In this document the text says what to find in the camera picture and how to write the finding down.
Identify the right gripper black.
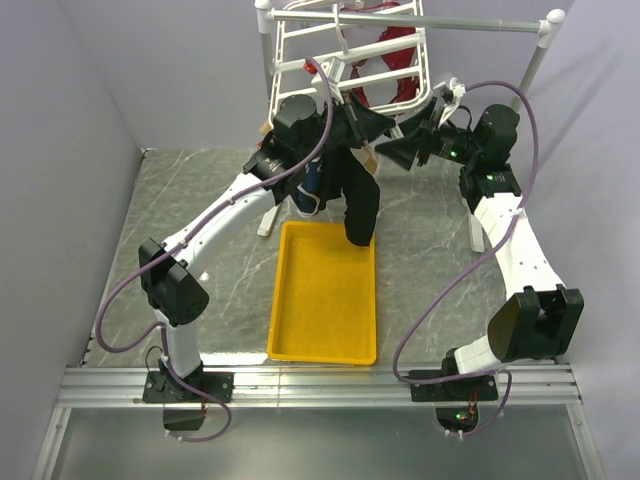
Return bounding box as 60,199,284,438
374,98,481,173

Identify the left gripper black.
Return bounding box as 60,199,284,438
298,89,394,164

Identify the black underwear beige waistband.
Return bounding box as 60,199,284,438
320,147,380,247

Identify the white clip hanger frame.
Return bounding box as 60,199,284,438
256,1,432,117

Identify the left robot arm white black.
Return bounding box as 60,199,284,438
138,95,396,402

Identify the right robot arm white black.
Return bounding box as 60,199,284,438
376,100,584,400

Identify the navy blue underwear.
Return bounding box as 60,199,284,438
290,158,323,217

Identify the red bra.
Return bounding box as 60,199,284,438
342,1,420,108

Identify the argyle brown sock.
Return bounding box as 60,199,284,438
258,120,272,146

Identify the white drying rack stand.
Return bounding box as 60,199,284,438
253,0,566,254

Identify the yellow plastic tray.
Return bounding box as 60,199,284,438
267,221,377,366

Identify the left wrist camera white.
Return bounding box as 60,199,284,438
303,56,345,103

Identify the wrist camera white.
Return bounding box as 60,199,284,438
432,74,466,126
303,56,345,103

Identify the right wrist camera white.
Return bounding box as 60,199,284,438
432,74,466,126

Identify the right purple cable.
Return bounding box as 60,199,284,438
391,82,540,437

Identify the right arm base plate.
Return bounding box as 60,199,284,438
408,368,501,435

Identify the aluminium mounting rail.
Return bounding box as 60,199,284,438
54,362,582,408

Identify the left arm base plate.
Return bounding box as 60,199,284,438
142,369,234,433

